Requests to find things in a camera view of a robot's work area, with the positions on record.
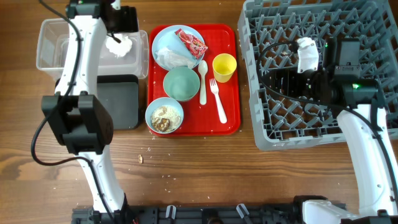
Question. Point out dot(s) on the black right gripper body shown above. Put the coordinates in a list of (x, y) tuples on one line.
[(290, 84)]

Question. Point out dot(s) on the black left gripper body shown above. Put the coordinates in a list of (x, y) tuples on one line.
[(126, 21)]

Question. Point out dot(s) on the white napkin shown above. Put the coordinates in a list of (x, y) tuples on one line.
[(120, 49)]

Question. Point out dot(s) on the red snack wrapper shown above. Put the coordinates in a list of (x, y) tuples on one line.
[(194, 45)]

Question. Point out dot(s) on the light blue bowl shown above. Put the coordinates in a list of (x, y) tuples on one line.
[(162, 102)]

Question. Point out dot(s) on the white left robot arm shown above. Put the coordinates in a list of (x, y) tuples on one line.
[(76, 116)]

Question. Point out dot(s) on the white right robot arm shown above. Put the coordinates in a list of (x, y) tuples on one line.
[(332, 79)]

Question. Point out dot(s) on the grey dishwasher rack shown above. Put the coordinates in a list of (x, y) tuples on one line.
[(264, 29)]

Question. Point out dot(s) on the black waste tray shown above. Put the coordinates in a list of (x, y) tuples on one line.
[(119, 94)]

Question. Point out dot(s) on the light blue plate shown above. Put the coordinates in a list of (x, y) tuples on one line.
[(169, 51)]

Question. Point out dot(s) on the yellow plastic cup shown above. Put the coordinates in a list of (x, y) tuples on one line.
[(224, 65)]

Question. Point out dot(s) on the clear plastic bin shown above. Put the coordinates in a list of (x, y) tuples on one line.
[(53, 45)]

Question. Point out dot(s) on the cream plastic fork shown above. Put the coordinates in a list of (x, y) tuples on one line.
[(215, 90)]

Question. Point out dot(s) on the green bowl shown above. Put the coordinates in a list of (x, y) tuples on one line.
[(181, 83)]

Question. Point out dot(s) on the cream plastic spoon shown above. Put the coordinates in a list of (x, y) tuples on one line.
[(203, 69)]

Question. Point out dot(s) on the food scraps with rice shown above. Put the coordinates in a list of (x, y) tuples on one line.
[(165, 119)]

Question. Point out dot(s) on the brown food crumb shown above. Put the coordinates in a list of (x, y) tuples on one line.
[(140, 158)]

